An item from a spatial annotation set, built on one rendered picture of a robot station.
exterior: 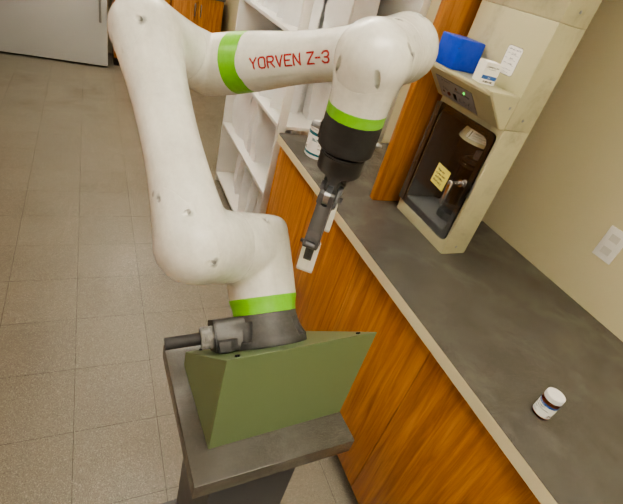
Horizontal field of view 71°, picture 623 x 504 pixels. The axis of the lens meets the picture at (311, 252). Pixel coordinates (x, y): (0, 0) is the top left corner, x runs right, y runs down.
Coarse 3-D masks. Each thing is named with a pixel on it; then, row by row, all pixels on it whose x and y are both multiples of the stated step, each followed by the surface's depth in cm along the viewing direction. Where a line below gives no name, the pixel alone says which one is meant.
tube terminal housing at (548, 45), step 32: (480, 32) 139; (512, 32) 128; (544, 32) 119; (576, 32) 119; (544, 64) 122; (544, 96) 130; (512, 128) 133; (512, 160) 142; (480, 192) 145; (416, 224) 170
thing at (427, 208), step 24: (456, 120) 148; (432, 144) 159; (456, 144) 148; (480, 144) 139; (432, 168) 159; (456, 168) 148; (480, 168) 139; (408, 192) 172; (432, 192) 159; (456, 192) 149; (432, 216) 160; (456, 216) 150
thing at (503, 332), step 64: (384, 256) 147; (448, 256) 158; (512, 256) 170; (448, 320) 127; (512, 320) 135; (576, 320) 144; (512, 384) 112; (576, 384) 118; (512, 448) 97; (576, 448) 100
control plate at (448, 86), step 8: (440, 80) 145; (448, 80) 140; (440, 88) 149; (448, 88) 143; (456, 88) 138; (448, 96) 147; (456, 96) 142; (464, 96) 137; (472, 96) 132; (464, 104) 140; (472, 104) 135
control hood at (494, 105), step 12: (432, 72) 147; (444, 72) 139; (456, 72) 135; (456, 84) 136; (468, 84) 130; (480, 84) 128; (444, 96) 151; (480, 96) 128; (492, 96) 122; (504, 96) 124; (516, 96) 126; (480, 108) 132; (492, 108) 126; (504, 108) 127; (492, 120) 131; (504, 120) 130
